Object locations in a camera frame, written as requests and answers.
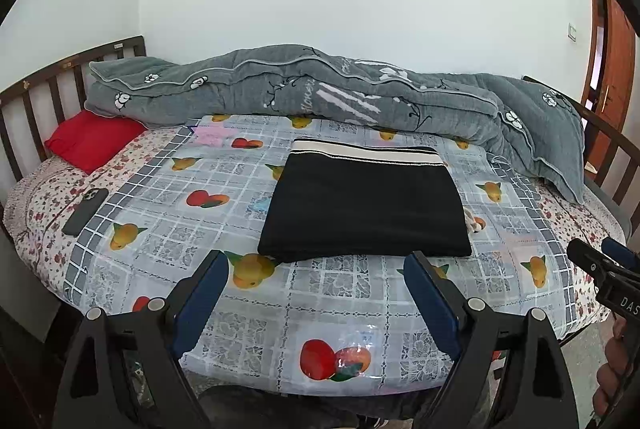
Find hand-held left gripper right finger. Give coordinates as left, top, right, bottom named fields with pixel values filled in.
left=404, top=251, right=583, bottom=429

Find brown wooden door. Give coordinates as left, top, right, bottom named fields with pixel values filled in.
left=582, top=0, right=638, bottom=120

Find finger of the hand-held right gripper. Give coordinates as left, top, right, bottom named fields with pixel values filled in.
left=567, top=239, right=613, bottom=282
left=602, top=236, right=640, bottom=271

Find floral bed sheet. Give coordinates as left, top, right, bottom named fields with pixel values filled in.
left=2, top=124, right=628, bottom=345

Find black smartphone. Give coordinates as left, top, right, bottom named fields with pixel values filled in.
left=61, top=187, right=110, bottom=238

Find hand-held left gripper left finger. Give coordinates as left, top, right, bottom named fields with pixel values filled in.
left=52, top=250, right=230, bottom=429

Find grey flower-print quilt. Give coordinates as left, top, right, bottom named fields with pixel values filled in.
left=84, top=44, right=587, bottom=204

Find person's right hand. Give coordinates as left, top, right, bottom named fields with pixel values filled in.
left=595, top=329, right=640, bottom=416

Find red pillow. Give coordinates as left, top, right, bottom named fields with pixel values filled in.
left=44, top=110, right=148, bottom=174

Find fruit-print plastic sheet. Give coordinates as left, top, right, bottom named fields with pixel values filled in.
left=60, top=113, right=571, bottom=397

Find dark wooden bed frame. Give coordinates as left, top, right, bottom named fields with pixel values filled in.
left=0, top=35, right=633, bottom=410

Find black pants with white stripe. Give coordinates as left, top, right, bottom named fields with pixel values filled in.
left=257, top=138, right=473, bottom=262

